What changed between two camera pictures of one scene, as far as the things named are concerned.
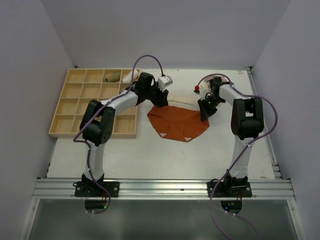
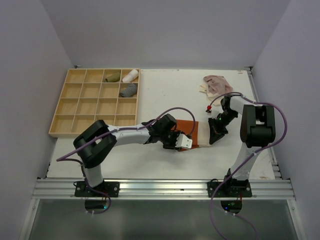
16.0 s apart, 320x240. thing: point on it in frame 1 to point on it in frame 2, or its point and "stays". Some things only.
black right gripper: x=205 y=112 to x=214 y=128
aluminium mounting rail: x=164 y=189 stays
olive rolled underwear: x=113 y=78 stays
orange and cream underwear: x=178 y=123 to x=198 y=131
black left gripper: x=161 y=100 to x=172 y=145
